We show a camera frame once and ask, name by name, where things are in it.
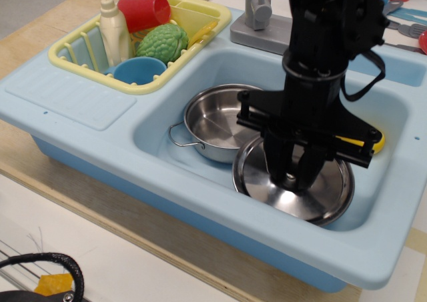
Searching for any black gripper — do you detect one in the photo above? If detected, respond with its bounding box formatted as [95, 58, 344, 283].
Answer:
[236, 71, 383, 192]

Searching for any stainless steel pot lid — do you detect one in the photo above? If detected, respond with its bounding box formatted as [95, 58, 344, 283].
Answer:
[232, 137, 355, 226]

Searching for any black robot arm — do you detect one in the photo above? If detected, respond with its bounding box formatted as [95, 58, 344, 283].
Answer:
[238, 0, 388, 191]

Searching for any grey toy faucet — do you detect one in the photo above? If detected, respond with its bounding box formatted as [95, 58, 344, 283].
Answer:
[230, 0, 292, 55]

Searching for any yellow plastic plate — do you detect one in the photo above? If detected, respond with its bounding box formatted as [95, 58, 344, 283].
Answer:
[187, 21, 218, 49]

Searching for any grey toy ladle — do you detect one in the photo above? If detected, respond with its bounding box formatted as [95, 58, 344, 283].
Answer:
[385, 43, 425, 55]

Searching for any green toy cabbage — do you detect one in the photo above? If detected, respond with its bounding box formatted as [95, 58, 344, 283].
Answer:
[135, 23, 189, 65]

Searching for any grey toy spatula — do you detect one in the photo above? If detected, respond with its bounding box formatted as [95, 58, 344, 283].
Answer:
[388, 21, 426, 39]

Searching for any red plate edge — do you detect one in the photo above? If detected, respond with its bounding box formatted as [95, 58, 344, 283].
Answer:
[418, 30, 427, 54]

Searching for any light blue toy sink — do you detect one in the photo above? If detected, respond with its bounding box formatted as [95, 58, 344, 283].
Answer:
[1, 29, 426, 292]

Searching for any blue plastic cup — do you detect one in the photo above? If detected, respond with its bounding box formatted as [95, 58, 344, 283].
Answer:
[111, 57, 167, 85]

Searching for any blue toy cutlery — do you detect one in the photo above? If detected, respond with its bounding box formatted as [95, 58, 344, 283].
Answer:
[390, 8, 426, 23]

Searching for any yellow dish drying rack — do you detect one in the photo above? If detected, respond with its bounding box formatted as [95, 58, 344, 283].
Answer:
[47, 0, 232, 95]

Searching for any red plastic cup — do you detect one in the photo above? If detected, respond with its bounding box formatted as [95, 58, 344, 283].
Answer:
[117, 0, 171, 33]

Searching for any cream plastic bottle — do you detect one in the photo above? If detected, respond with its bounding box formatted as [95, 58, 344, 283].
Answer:
[99, 0, 135, 67]

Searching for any yellow tape piece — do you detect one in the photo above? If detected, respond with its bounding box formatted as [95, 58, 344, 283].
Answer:
[33, 273, 73, 297]

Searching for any yellow handled toy knife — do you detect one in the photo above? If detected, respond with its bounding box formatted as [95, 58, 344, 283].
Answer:
[332, 127, 385, 158]

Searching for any black braided cable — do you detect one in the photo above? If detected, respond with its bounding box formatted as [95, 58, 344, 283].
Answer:
[0, 252, 84, 302]

